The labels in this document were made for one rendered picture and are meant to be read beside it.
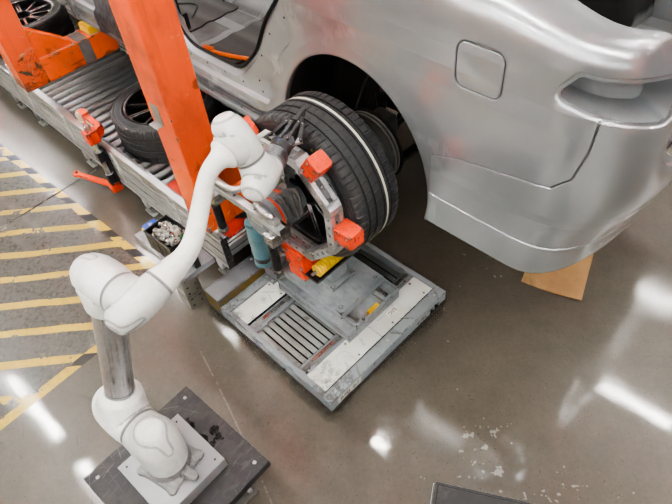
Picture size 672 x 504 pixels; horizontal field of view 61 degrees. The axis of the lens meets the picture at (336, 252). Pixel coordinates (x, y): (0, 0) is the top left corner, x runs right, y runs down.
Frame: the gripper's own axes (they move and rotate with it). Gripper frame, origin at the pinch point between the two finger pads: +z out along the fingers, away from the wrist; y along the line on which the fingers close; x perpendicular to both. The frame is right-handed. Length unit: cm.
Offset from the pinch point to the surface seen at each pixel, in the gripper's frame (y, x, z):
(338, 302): 14, -97, -9
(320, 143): 9.9, -5.1, -5.9
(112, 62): -224, -107, 154
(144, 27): -52, 29, -4
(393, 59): 30.6, 20.4, 12.4
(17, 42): -220, -50, 82
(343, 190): 20.5, -18.3, -13.3
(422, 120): 43.1, 2.7, 6.6
